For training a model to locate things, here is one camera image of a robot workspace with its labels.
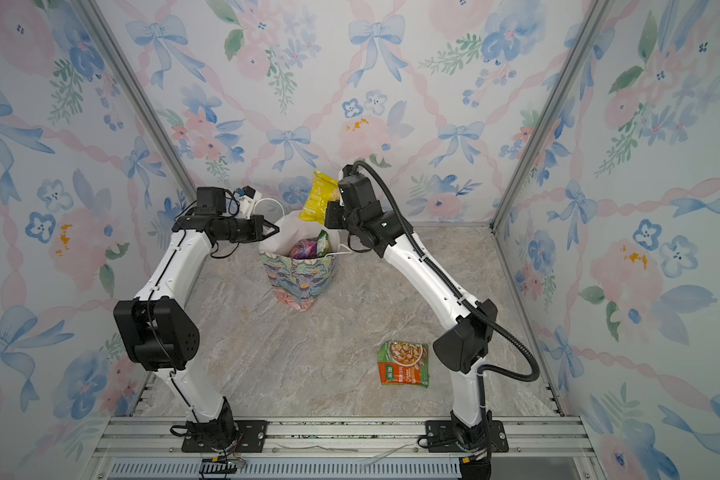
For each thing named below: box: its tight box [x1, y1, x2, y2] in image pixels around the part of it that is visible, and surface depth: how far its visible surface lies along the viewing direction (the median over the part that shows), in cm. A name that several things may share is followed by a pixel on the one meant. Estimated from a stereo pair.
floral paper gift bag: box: [259, 214, 340, 312], surface depth 86 cm
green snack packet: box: [316, 230, 331, 257], surface depth 93 cm
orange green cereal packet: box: [378, 340, 430, 388], surface depth 87 cm
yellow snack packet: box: [298, 170, 341, 225], surface depth 79 cm
